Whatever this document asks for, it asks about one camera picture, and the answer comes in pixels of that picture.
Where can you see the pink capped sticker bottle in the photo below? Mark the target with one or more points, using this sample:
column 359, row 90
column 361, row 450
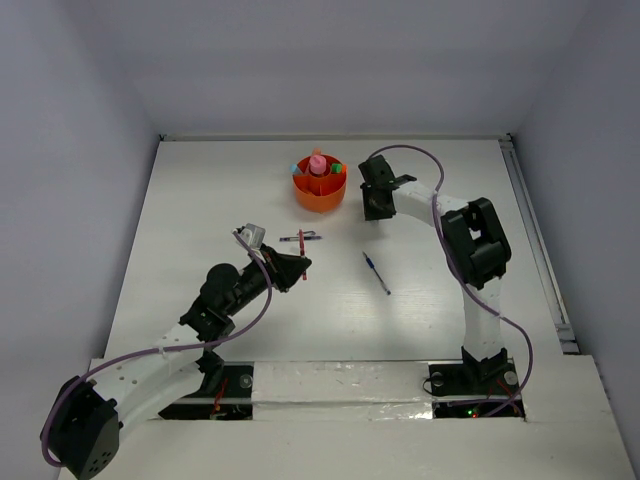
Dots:
column 317, row 165

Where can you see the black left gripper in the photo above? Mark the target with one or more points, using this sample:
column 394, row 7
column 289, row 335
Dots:
column 284, row 269

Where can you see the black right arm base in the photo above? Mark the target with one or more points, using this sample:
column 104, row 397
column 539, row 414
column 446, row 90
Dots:
column 472, row 388

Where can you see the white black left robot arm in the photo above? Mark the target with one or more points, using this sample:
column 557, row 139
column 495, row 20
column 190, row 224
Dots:
column 92, row 413

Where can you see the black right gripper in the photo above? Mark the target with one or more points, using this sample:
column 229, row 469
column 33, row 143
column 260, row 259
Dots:
column 370, row 213

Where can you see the orange round divided organizer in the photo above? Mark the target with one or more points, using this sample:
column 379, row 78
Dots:
column 319, row 194

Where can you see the blue ballpoint pen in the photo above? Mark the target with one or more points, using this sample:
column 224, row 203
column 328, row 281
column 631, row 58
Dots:
column 373, row 268

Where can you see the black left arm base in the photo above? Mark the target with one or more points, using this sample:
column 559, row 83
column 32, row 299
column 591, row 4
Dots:
column 225, row 393

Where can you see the red gel pen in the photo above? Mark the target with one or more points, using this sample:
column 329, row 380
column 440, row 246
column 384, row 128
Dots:
column 302, row 250

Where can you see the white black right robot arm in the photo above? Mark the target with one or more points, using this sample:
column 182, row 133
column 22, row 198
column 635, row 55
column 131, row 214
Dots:
column 475, row 247

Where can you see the purple gel pen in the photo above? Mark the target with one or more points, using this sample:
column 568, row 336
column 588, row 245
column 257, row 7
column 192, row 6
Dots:
column 304, row 238

